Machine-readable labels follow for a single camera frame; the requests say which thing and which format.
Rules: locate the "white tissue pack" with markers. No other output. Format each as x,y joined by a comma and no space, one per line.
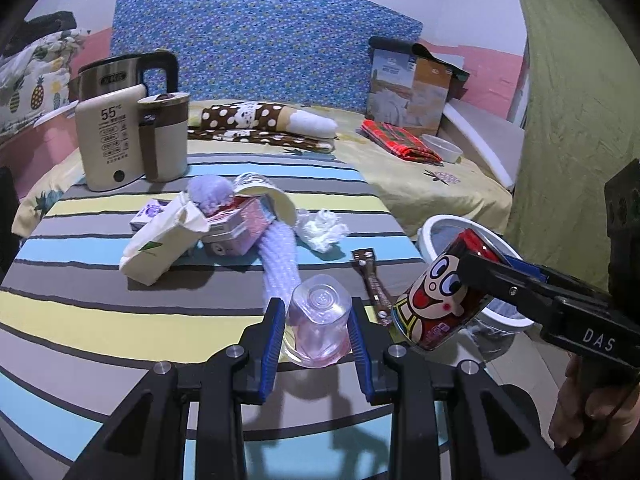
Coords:
160,250

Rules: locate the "white bowl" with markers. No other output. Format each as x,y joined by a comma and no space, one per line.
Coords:
445,149

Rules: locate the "pink box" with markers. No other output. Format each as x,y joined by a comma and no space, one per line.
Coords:
245,230

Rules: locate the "brown polka dot blanket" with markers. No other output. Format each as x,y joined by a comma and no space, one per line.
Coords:
225,117

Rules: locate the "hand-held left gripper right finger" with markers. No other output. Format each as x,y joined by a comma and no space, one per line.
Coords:
360,345

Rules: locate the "red cartoon drink can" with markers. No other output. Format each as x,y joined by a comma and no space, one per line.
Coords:
435,300

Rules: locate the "person's right hand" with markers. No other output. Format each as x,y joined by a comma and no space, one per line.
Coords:
572,410

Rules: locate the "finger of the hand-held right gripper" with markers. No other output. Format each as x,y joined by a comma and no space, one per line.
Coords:
537,271
505,287

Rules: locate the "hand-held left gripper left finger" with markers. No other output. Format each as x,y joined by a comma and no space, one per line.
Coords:
272,345

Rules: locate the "beige electric kettle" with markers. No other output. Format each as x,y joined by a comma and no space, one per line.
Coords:
107,150

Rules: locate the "pineapple print pillow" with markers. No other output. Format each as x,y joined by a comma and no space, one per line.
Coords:
40,90

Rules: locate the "green curtain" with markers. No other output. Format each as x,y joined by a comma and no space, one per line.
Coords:
575,85

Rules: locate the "white bed frame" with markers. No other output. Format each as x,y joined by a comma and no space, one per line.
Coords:
480,125

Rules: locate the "patterned paper cup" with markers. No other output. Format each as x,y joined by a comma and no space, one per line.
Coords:
272,200

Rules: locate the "white trash bin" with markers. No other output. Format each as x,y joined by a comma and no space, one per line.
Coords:
429,240

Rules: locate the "printed cardboard box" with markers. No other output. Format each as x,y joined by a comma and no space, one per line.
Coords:
400,95

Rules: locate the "red plaid cloth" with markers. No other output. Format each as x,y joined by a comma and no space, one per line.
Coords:
400,140

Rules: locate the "dark cloth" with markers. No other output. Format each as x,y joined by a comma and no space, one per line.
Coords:
50,22

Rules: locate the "blue floral mattress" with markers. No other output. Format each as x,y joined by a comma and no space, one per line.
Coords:
275,35

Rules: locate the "purple white small carton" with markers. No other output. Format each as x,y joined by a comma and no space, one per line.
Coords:
150,212

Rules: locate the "beige brown mug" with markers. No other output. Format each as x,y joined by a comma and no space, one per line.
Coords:
170,145

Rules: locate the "clear plastic cup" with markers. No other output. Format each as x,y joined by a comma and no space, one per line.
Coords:
320,320

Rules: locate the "white tissue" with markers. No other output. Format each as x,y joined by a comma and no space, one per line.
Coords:
322,230

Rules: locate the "brown snack wrapper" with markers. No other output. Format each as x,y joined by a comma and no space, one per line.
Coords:
372,285

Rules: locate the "yellow bed sheet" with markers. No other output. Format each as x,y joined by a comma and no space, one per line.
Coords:
400,185

